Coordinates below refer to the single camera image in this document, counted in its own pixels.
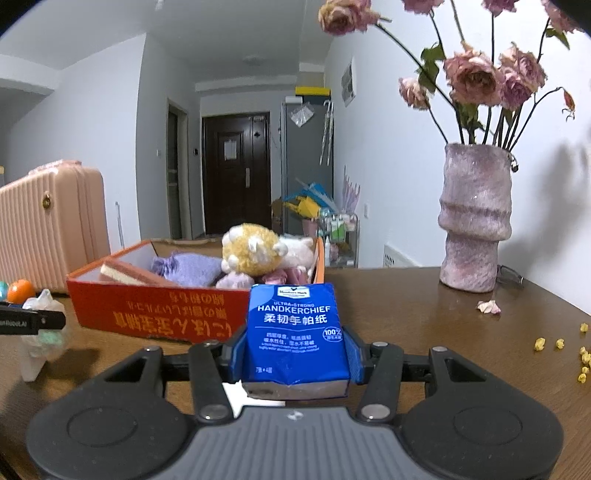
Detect orange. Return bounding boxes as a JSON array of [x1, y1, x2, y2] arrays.
[[7, 279, 37, 305]]

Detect dark wooden door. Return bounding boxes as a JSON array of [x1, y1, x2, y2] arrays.
[[201, 111, 272, 237]]

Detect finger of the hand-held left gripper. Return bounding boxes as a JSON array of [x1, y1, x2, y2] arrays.
[[0, 302, 65, 330]]

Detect hanging folded umbrellas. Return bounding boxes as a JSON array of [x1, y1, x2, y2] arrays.
[[320, 102, 334, 166]]

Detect pink ribbed suitcase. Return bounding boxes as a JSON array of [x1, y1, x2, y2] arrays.
[[0, 160, 112, 295]]

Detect pink satin scrunchie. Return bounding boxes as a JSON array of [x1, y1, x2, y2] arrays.
[[263, 267, 311, 284]]

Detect yellow and blue bags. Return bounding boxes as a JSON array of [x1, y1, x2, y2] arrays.
[[283, 181, 331, 217]]

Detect blue handkerchief tissue pack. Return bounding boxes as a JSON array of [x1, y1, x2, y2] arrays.
[[242, 283, 352, 400]]

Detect wall picture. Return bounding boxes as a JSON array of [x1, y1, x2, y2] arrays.
[[341, 56, 357, 108]]

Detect clear plastic packet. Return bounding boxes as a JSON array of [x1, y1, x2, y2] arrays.
[[21, 290, 68, 383]]

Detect brown cardboard carton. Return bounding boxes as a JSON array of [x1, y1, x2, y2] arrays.
[[271, 198, 289, 236]]

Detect bunch of dried pink roses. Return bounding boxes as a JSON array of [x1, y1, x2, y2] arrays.
[[318, 0, 585, 151]]

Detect purple wall decoration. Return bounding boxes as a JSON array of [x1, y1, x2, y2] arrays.
[[341, 166, 361, 215]]

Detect purple fabric pouch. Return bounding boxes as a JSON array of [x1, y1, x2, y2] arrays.
[[151, 251, 225, 288]]

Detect grey refrigerator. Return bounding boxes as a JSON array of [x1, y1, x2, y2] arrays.
[[281, 98, 334, 236]]

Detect flat pink package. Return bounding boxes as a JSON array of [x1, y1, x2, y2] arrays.
[[28, 160, 84, 176]]

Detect metal trolley cart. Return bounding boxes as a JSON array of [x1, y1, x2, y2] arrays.
[[318, 210, 360, 268]]

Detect eyeglasses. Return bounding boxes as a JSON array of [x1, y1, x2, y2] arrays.
[[495, 264, 525, 288]]

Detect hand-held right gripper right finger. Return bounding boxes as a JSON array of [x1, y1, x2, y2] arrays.
[[342, 325, 490, 423]]

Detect brown layered sponge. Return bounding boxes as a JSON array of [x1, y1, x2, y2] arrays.
[[99, 259, 169, 287]]

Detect scattered yellow crumbs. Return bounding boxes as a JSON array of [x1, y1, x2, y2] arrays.
[[533, 323, 591, 384]]

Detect red cardboard box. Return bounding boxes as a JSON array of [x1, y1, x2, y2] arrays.
[[66, 237, 325, 344]]

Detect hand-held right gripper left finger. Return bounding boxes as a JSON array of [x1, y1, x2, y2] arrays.
[[104, 329, 250, 424]]

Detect pink ceramic vase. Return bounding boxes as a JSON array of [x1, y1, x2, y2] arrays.
[[438, 143, 514, 294]]

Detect purple plush toy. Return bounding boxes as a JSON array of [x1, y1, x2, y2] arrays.
[[216, 272, 254, 291]]

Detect yellow plush toy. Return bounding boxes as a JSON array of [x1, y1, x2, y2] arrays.
[[221, 224, 314, 278]]

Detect side doorway frame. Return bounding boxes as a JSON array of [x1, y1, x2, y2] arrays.
[[166, 99, 190, 241]]

